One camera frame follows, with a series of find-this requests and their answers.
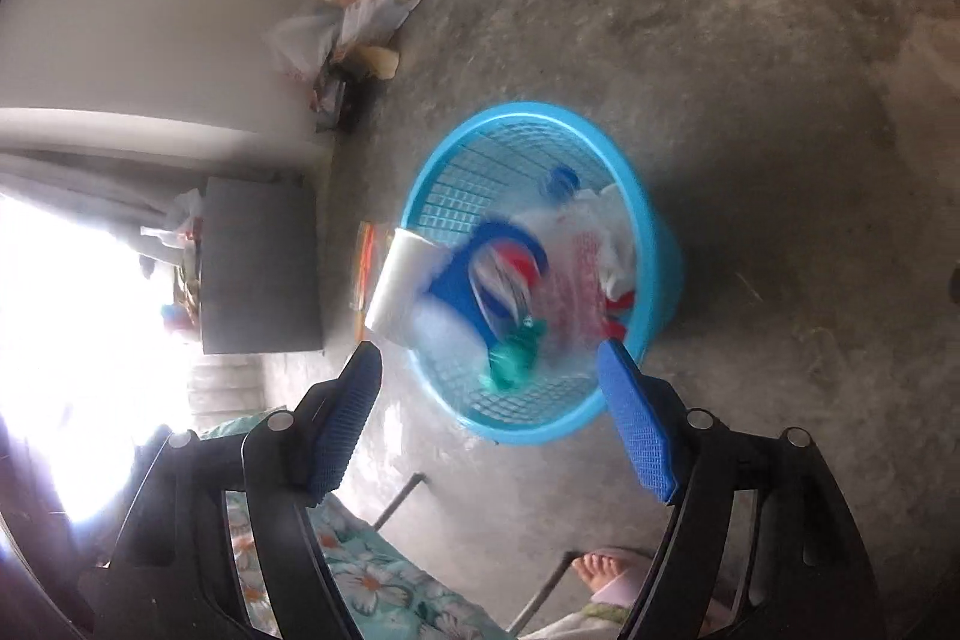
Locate white paper cup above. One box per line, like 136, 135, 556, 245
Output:
364, 227, 449, 347

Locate Pepsi plastic bottle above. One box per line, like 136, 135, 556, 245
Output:
418, 166, 607, 385

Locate red snack bag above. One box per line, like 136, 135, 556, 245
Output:
596, 185, 638, 315

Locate dark grey cabinet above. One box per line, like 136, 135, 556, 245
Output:
199, 177, 324, 356

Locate bare foot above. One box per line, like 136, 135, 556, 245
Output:
571, 549, 641, 606

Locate floral teal quilt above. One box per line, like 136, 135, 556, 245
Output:
200, 413, 512, 640

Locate blue plastic basket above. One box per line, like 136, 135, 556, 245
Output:
400, 103, 683, 445

